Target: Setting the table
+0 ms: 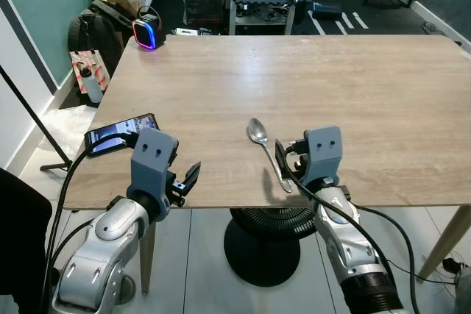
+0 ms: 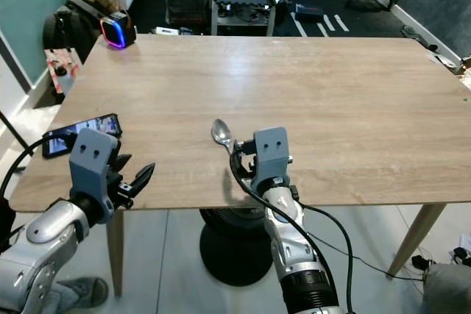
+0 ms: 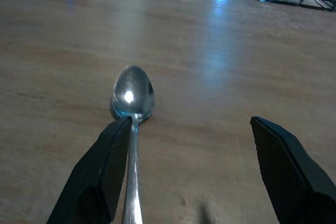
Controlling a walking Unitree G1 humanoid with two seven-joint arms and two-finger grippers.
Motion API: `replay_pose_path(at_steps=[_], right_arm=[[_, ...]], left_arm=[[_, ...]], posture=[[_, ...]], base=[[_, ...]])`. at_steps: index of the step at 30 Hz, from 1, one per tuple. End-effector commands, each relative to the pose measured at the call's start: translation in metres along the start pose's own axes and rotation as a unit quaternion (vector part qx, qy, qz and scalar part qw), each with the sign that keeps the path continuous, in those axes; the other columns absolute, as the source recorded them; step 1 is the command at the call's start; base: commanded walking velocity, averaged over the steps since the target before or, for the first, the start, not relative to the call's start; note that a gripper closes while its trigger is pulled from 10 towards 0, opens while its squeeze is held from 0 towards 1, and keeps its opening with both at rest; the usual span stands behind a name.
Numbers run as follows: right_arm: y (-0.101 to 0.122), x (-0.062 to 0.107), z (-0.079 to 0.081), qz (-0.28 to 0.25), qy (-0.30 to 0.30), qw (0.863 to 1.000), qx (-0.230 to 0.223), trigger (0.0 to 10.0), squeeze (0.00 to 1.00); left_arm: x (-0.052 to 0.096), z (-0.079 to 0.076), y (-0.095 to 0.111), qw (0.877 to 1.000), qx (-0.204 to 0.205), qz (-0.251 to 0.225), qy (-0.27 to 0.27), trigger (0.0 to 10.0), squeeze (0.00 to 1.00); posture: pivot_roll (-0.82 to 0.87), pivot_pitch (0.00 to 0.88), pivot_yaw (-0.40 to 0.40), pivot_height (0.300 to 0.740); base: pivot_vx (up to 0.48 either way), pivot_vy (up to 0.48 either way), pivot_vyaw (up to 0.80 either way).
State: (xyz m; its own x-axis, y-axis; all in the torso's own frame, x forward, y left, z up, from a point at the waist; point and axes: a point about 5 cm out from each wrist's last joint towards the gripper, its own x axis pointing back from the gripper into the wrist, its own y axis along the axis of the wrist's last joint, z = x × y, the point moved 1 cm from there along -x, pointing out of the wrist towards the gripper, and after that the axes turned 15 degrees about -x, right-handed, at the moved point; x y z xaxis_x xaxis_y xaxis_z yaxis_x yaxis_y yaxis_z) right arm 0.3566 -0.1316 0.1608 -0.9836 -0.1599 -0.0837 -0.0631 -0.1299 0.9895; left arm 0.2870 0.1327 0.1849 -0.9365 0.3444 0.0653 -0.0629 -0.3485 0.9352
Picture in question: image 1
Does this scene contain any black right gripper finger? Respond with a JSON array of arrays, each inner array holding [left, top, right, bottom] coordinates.
[[274, 139, 291, 184]]

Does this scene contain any silver metal spoon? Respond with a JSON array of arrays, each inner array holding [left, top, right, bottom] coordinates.
[[246, 117, 294, 194]]

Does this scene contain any wooden table leg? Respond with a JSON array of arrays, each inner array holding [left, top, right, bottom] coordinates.
[[139, 217, 157, 295], [437, 204, 471, 280]]

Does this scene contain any black smartphone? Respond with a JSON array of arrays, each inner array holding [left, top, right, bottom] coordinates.
[[84, 113, 160, 157]]

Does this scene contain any white water bottle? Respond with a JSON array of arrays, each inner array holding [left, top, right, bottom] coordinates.
[[77, 65, 105, 104]]

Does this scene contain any small black box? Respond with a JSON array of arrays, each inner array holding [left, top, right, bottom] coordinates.
[[312, 1, 344, 23]]

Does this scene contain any black tripod leg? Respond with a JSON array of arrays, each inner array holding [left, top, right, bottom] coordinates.
[[0, 63, 75, 173]]

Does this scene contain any red patterned bag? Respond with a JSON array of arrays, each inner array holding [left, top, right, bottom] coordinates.
[[69, 49, 112, 96]]

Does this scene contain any person in dark clothing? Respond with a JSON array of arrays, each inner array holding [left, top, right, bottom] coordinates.
[[0, 166, 53, 314]]

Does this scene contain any black crate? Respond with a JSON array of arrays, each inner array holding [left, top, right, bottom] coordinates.
[[180, 0, 226, 32]]

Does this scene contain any grey cushion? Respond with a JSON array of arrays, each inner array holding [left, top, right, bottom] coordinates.
[[454, 265, 471, 314]]

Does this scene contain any black backpack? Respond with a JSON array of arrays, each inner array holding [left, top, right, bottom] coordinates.
[[67, 7, 124, 74]]

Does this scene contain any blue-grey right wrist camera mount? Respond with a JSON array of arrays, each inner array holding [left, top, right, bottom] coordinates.
[[303, 126, 344, 188]]

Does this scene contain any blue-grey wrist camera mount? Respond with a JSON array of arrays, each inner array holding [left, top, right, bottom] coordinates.
[[130, 127, 180, 201], [303, 126, 344, 188]]

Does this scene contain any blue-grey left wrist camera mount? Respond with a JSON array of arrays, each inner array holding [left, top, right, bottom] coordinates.
[[130, 127, 180, 201]]

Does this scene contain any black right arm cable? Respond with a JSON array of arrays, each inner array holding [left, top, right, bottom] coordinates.
[[275, 140, 422, 314]]

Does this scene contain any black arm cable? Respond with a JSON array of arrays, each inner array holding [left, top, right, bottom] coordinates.
[[275, 140, 422, 314], [43, 132, 142, 311]]

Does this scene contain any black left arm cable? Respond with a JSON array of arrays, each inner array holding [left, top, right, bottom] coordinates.
[[43, 132, 142, 311]]

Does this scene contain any thin black floor cable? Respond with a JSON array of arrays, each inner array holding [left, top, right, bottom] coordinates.
[[352, 206, 458, 286]]

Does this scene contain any black speaker with glowing ring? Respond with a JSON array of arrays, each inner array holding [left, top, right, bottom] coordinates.
[[132, 10, 166, 52]]

